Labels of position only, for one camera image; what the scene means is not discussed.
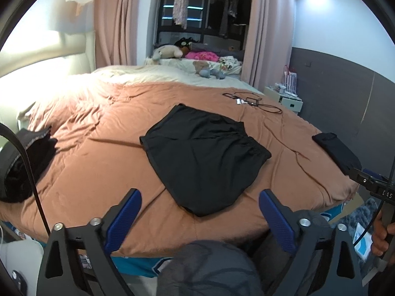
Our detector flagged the black shorts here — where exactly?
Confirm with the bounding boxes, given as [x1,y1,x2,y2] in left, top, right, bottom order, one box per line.
[140,104,271,217]

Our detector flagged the person's right hand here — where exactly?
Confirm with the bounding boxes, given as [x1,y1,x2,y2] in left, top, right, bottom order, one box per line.
[371,211,394,257]

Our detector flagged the grey fluffy rug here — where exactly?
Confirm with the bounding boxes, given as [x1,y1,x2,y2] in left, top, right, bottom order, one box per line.
[330,198,378,242]

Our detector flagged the folded black garment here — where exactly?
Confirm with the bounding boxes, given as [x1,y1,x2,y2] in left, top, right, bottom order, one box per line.
[312,132,361,176]

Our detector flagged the orange brown bed comforter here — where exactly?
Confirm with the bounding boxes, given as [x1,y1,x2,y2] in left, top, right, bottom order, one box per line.
[1,74,357,257]

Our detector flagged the black clothes pile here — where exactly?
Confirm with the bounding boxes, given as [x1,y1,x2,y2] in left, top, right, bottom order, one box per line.
[1,127,57,203]

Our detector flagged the white bedside drawer cabinet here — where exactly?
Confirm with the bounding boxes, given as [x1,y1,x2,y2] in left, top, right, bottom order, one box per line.
[264,87,303,114]

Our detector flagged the cream bed sheet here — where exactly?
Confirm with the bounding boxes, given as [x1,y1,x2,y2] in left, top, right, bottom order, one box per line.
[92,65,262,94]

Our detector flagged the white patterned cloth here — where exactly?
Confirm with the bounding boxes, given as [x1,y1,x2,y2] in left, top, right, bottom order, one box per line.
[218,55,242,75]

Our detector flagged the pink curtain right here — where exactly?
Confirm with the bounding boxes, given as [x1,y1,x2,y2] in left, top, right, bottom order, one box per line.
[241,0,296,92]

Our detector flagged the pink curtain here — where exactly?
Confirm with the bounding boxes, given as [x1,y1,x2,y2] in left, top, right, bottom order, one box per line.
[241,0,296,92]
[94,0,155,68]

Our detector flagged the brown teddy bear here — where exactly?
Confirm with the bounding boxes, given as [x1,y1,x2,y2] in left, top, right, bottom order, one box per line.
[193,61,225,79]

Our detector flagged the grey plush toy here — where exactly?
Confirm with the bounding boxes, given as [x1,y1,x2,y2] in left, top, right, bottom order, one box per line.
[152,45,183,63]

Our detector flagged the pink garment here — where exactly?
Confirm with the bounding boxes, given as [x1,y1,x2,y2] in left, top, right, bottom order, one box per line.
[185,51,220,62]

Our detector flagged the black plush toy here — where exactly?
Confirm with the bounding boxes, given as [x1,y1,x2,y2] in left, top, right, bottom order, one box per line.
[174,37,198,57]

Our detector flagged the pink curtain left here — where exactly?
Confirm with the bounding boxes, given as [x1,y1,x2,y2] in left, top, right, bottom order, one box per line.
[94,0,155,68]

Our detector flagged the hanging floral garment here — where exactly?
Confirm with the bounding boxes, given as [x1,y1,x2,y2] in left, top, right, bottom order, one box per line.
[172,0,189,29]

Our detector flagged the black cable on bed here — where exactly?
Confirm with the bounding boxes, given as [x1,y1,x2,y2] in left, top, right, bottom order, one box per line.
[222,91,283,114]

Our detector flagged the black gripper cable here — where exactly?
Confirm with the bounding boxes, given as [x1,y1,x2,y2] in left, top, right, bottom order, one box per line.
[0,122,52,238]

